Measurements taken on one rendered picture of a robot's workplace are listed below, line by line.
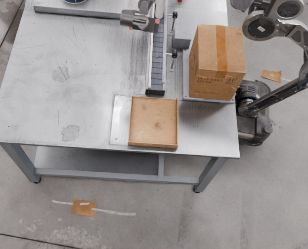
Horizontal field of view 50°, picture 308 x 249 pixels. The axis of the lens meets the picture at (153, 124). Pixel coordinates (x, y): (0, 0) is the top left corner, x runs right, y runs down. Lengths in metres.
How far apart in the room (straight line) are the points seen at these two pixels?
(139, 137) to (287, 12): 0.91
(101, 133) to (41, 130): 0.31
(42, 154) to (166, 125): 1.00
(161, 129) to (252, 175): 1.16
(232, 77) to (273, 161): 1.26
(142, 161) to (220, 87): 0.86
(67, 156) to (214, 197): 1.13
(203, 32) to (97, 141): 0.80
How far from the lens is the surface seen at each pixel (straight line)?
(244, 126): 2.61
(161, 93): 1.87
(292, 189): 2.83
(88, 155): 2.38
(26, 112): 1.89
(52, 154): 2.42
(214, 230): 2.54
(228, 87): 1.82
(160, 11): 2.13
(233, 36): 1.85
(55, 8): 2.26
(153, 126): 1.78
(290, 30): 1.97
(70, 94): 1.90
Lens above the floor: 2.42
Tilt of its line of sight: 63 degrees down
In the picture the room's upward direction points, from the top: 10 degrees clockwise
